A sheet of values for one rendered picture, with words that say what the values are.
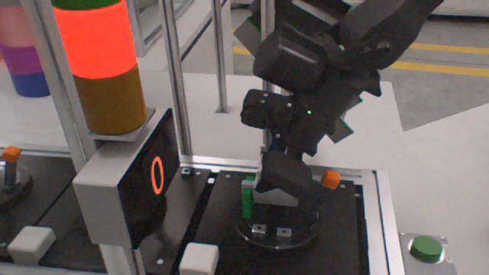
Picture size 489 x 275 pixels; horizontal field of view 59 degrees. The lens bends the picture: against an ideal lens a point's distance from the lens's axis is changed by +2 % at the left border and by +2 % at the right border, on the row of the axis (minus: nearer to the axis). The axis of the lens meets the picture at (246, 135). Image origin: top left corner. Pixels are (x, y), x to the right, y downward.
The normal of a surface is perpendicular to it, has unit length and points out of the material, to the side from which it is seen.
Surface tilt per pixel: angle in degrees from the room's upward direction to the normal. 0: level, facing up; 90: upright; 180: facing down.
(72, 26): 90
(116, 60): 90
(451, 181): 0
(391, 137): 0
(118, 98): 90
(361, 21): 38
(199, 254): 0
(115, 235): 90
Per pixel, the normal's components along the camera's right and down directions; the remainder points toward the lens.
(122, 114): 0.49, 0.46
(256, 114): -0.22, 0.49
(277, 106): 0.12, -0.84
